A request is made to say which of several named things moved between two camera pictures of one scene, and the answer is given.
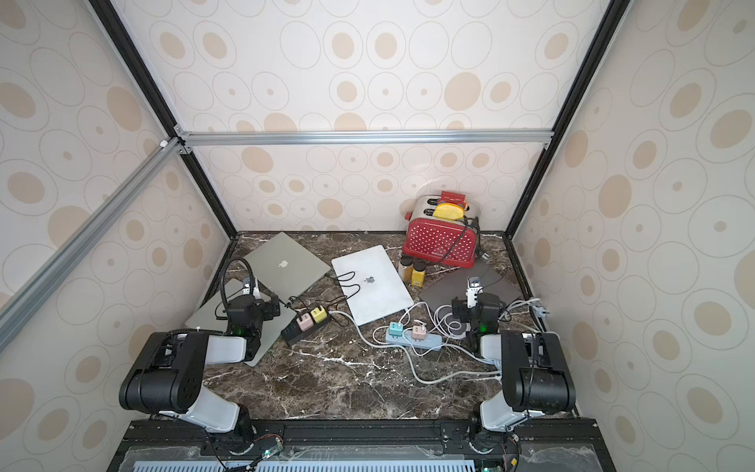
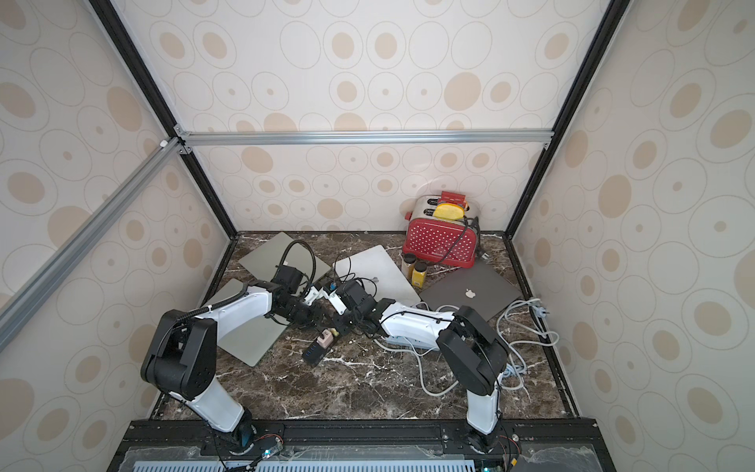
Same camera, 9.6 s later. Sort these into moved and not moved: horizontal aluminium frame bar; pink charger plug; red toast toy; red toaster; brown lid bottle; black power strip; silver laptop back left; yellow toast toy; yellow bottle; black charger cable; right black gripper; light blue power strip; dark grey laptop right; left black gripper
Moved: right black gripper; black charger cable; pink charger plug; left black gripper; black power strip
Not moved: yellow toast toy; brown lid bottle; dark grey laptop right; red toast toy; yellow bottle; light blue power strip; red toaster; horizontal aluminium frame bar; silver laptop back left
